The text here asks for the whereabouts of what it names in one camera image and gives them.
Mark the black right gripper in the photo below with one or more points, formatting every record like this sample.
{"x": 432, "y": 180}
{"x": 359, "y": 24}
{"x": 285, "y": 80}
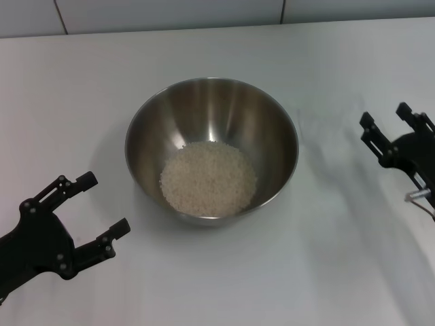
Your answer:
{"x": 414, "y": 153}

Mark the stainless steel mixing bowl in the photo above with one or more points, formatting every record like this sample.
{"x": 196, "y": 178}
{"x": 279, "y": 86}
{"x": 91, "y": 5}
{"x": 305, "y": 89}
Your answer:
{"x": 210, "y": 112}

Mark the white rice grains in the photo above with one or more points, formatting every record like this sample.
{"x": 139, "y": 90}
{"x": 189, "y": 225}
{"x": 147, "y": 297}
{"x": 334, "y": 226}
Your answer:
{"x": 207, "y": 183}

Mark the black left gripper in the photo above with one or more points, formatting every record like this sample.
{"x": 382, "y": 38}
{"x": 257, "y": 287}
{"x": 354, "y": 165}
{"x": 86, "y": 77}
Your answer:
{"x": 37, "y": 244}

